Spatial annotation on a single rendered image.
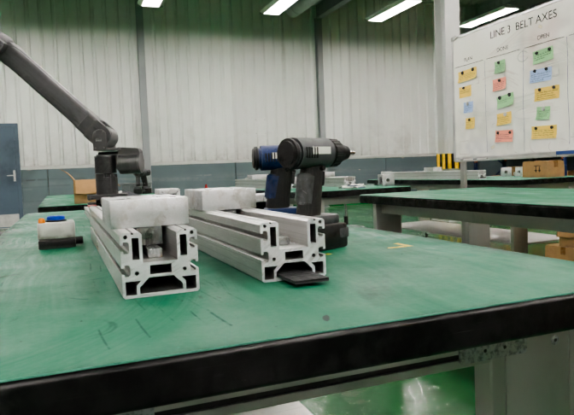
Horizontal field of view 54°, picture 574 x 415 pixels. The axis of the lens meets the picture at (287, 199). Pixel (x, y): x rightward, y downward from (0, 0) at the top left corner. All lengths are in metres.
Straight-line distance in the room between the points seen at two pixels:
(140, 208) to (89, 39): 12.13
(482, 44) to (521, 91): 0.56
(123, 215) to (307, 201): 0.39
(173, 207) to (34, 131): 11.86
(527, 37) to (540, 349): 3.53
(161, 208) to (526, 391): 0.56
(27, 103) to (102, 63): 1.71
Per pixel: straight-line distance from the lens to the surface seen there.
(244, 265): 0.88
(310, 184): 1.08
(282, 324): 0.59
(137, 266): 0.76
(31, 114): 12.68
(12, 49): 1.69
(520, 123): 4.25
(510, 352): 0.82
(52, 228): 1.39
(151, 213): 0.82
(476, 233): 3.62
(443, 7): 9.92
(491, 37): 4.53
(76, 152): 12.60
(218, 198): 1.10
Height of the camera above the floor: 0.94
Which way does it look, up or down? 3 degrees down
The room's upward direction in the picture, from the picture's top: 2 degrees counter-clockwise
